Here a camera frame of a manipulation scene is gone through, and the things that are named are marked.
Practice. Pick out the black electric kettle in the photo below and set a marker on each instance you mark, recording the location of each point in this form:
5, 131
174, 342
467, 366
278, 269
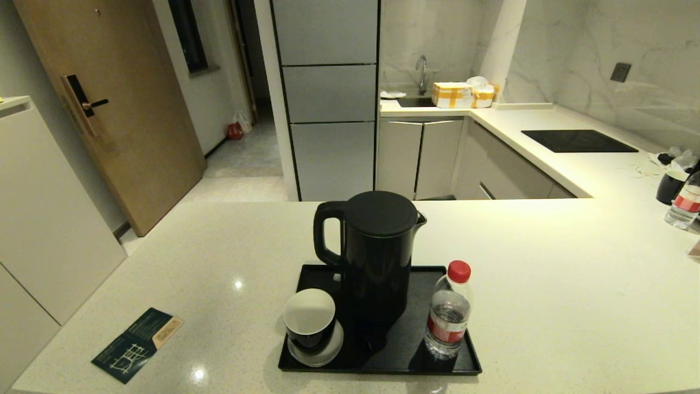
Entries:
377, 257

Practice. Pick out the black cup white inside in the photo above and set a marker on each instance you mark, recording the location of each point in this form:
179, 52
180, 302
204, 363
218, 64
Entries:
309, 313

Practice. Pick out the clear plastic water bottle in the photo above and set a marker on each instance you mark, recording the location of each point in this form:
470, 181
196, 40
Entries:
448, 320
683, 210

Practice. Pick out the grey sink base cabinet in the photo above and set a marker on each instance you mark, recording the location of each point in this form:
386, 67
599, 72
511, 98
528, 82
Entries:
418, 158

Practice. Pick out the tall grey panel cabinet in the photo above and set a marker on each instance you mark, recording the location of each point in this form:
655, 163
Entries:
328, 93

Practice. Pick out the white dish cloth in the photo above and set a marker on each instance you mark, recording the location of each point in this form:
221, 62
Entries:
392, 94

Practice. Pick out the dark kitchen sink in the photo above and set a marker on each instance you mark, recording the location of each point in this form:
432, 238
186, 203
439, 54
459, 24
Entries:
415, 102

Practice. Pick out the white shopping bag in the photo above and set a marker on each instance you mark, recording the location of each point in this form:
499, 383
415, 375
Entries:
244, 120

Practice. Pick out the red bag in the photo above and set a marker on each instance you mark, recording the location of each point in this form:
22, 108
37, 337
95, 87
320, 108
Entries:
235, 132

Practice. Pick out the chrome kitchen faucet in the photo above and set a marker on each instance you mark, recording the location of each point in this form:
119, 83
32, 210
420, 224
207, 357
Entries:
423, 76

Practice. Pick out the large yellow-taped cardboard box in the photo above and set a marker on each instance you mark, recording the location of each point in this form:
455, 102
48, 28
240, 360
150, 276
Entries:
451, 96

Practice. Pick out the grey counter drawer cabinet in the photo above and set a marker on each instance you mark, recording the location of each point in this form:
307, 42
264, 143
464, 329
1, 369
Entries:
508, 172

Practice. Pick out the white round saucer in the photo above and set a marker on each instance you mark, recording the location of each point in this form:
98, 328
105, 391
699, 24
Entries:
330, 358

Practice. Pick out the small yellow-taped cardboard box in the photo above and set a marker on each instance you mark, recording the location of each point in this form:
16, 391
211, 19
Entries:
484, 98

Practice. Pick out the black rectangular serving tray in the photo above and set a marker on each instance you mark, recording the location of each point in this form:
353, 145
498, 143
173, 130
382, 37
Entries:
394, 362

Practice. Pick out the crumpled white plastic bag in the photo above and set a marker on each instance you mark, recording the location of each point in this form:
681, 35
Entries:
478, 82

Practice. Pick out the dark window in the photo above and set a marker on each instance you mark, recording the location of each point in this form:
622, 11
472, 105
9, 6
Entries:
188, 38

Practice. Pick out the brown wooden door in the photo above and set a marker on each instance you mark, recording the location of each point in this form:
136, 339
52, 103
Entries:
136, 109

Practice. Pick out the black induction cooktop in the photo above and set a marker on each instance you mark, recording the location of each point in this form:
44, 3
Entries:
577, 141

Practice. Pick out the dark green folded brochure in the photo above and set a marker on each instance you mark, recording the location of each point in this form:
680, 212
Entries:
131, 345

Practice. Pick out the black mug white rim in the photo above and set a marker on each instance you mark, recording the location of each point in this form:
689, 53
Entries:
670, 189

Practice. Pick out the crumpled clear wrappers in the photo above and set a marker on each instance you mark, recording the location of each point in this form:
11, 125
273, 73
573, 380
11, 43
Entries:
683, 160

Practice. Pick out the brown object corner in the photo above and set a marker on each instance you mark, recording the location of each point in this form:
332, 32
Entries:
695, 249

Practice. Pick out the grey wall socket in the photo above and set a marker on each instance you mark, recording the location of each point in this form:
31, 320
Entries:
620, 72

